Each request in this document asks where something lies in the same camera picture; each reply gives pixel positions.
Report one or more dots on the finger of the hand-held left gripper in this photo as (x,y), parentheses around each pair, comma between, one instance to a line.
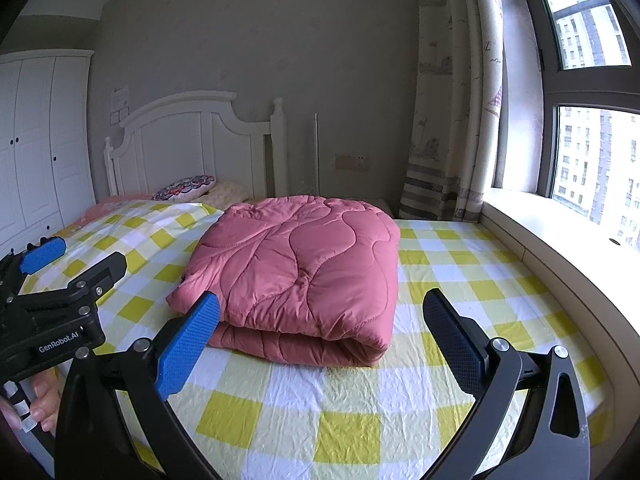
(42,256)
(102,275)

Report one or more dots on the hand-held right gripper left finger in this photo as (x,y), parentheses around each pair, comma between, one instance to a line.
(187,347)

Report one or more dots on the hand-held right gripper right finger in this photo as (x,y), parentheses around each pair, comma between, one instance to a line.
(452,345)

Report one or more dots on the pink quilted jacket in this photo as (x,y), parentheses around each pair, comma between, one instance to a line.
(300,270)

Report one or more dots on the person's left hand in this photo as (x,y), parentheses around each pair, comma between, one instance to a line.
(47,400)

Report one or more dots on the pink blanket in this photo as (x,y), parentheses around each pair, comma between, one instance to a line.
(115,206)

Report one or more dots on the white wardrobe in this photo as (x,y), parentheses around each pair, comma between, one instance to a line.
(40,150)

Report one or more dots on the patterned colourful pillow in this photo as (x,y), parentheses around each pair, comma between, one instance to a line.
(182,189)

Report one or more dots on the bed with yellow checkered sheet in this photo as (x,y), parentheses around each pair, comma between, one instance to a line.
(350,425)

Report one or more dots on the beige pillow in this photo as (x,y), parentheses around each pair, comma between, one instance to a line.
(227,194)

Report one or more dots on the cream window sill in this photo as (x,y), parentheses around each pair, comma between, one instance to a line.
(560,240)

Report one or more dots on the white wooden headboard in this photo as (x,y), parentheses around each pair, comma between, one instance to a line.
(200,150)

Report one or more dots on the white pole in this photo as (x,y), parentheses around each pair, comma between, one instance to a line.
(316,155)

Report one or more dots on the dark framed window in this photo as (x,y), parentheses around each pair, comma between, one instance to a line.
(595,160)

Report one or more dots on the beige printed curtain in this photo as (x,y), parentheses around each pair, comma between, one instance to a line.
(450,110)

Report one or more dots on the beige wall socket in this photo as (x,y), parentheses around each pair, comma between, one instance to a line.
(352,162)

